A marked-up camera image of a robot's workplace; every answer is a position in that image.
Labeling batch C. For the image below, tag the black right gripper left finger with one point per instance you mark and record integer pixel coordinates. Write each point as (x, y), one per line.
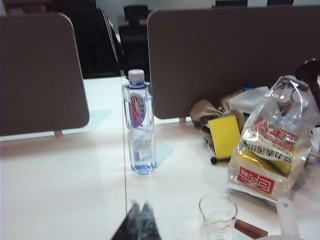
(131, 225)

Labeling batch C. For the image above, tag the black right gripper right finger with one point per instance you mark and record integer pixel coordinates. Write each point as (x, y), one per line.
(151, 225)

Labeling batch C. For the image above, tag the small clear glass measuring cup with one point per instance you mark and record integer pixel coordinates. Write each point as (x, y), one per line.
(217, 220)

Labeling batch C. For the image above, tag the clear plastic water bottle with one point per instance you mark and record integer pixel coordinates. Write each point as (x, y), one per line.
(138, 112)

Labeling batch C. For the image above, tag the black marker pen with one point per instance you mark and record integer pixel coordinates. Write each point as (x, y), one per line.
(214, 160)

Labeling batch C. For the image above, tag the brown wooden stick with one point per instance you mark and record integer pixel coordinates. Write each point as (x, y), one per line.
(251, 228)

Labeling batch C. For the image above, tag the brown cloth bag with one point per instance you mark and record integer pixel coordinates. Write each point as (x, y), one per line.
(202, 110)

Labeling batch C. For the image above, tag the clear printed sponge bag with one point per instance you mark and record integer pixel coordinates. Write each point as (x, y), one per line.
(270, 150)

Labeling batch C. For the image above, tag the white plastic bag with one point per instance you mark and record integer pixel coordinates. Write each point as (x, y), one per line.
(250, 98)

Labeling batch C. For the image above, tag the blue plastic item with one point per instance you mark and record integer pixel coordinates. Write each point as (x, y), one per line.
(247, 87)

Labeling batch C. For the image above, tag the black chair with white stripes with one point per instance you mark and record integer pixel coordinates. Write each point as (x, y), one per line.
(95, 45)

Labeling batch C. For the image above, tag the black office chair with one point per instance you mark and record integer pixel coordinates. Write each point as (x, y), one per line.
(135, 30)

